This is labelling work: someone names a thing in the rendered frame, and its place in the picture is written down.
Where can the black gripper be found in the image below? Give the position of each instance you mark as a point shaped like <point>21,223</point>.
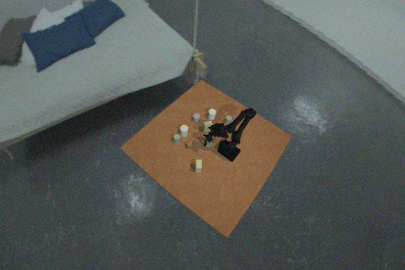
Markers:
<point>209,137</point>

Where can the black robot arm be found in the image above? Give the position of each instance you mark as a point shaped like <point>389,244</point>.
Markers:
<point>230,128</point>

